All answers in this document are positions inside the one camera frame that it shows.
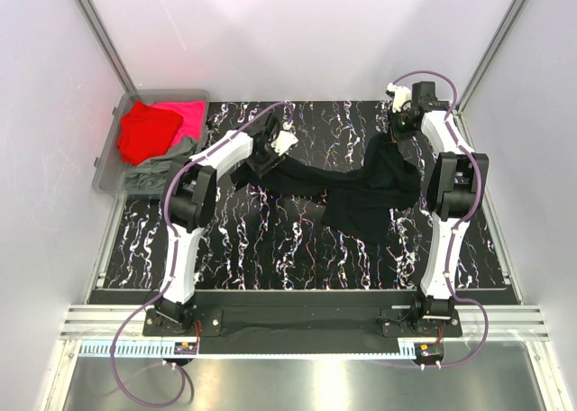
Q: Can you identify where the aluminium frame rail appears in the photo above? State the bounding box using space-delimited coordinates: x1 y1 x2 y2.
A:
60 306 548 342

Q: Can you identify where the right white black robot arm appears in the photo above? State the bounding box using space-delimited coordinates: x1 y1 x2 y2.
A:
387 81 489 336

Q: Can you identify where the clear plastic storage bin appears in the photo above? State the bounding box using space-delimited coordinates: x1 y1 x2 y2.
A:
92 89 210 198

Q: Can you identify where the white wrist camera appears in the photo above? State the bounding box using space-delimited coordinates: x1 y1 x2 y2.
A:
271 130 298 156
386 83 412 113

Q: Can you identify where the left yellow connector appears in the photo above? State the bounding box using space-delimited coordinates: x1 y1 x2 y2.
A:
174 342 198 355

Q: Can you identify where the yellow connector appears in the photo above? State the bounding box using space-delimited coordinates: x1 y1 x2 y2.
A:
174 342 198 355
416 342 444 361

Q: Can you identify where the black t shirt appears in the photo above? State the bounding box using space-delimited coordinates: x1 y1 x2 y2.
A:
230 132 421 245

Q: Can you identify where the red t shirt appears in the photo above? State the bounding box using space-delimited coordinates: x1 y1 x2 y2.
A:
117 101 183 166

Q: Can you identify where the right yellow connector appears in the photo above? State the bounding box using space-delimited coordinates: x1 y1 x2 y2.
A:
416 342 444 361

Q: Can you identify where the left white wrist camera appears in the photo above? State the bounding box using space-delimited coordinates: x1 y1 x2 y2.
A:
271 130 298 156

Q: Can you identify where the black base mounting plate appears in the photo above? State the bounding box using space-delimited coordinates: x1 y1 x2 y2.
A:
143 290 463 357

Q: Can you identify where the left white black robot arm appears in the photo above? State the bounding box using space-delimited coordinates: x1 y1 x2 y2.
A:
151 114 283 335

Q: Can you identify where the white slotted cable duct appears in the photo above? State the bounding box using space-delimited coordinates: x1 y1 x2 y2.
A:
79 340 416 361

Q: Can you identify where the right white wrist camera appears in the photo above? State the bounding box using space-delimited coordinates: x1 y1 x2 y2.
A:
386 83 412 113

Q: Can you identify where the grey t shirt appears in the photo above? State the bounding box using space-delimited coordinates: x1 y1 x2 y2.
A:
124 136 204 195

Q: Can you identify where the pink t shirt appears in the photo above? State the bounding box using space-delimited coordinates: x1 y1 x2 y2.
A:
152 101 206 147

